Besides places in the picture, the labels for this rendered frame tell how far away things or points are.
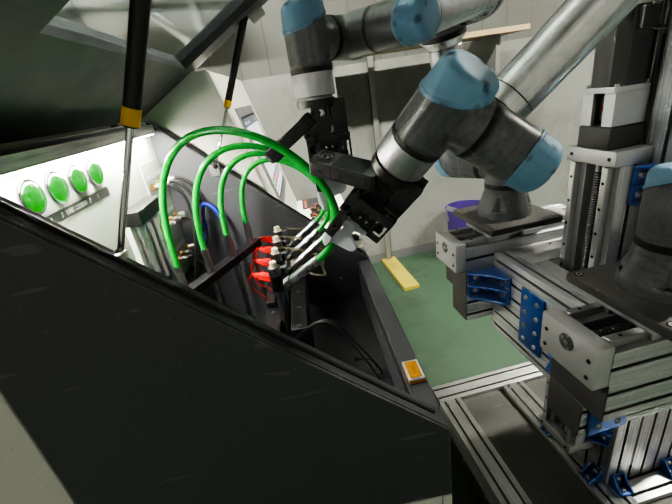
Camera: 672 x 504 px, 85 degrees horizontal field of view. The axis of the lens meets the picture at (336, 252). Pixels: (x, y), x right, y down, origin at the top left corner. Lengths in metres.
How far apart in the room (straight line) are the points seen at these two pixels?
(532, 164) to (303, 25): 0.42
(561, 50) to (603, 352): 0.48
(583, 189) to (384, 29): 0.63
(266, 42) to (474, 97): 2.55
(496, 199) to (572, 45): 0.61
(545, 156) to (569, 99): 3.35
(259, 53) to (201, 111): 1.83
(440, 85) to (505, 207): 0.77
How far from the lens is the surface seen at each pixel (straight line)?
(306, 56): 0.70
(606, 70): 1.01
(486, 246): 1.18
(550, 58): 0.64
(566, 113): 3.86
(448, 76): 0.45
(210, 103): 1.12
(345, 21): 0.77
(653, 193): 0.82
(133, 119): 0.46
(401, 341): 0.82
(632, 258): 0.87
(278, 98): 2.90
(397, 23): 0.70
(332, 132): 0.72
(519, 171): 0.50
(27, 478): 0.75
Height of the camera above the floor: 1.46
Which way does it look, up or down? 24 degrees down
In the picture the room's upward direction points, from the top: 9 degrees counter-clockwise
